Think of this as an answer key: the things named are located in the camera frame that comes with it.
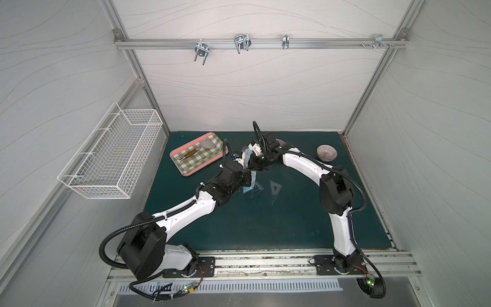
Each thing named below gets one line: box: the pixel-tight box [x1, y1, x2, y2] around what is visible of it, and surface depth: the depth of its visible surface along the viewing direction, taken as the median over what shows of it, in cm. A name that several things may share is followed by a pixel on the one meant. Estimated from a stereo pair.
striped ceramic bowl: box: [316, 144, 338, 162], surface depth 110 cm
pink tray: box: [169, 132, 229, 177], surface depth 110 cm
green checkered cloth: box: [171, 133, 224, 174], surface depth 110 cm
